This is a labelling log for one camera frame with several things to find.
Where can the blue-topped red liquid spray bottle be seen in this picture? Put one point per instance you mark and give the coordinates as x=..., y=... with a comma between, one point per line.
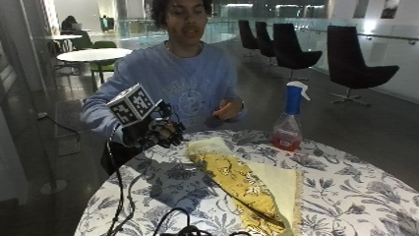
x=287, y=131

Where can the yellow patterned cloth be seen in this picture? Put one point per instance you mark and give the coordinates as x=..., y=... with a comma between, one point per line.
x=243, y=182

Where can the metal wall handrail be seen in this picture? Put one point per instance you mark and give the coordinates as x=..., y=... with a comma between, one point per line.
x=383, y=36

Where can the blue floral white tablecloth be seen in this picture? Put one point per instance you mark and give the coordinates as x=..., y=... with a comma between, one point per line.
x=348, y=196

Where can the large white round table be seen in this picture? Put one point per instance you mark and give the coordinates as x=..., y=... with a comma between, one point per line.
x=92, y=54

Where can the white marker cube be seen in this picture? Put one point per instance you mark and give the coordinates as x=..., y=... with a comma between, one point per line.
x=131, y=105

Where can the small white round table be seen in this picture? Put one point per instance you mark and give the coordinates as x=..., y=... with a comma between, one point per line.
x=58, y=37

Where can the dark wall picture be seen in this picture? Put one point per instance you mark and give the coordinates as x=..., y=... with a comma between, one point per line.
x=360, y=9
x=388, y=9

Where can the green chair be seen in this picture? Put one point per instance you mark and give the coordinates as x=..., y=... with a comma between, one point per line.
x=82, y=41
x=104, y=66

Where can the the person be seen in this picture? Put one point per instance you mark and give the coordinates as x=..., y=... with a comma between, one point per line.
x=187, y=75

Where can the black swivel chair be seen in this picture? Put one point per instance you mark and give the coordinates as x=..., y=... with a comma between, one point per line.
x=348, y=62
x=246, y=36
x=263, y=41
x=290, y=49

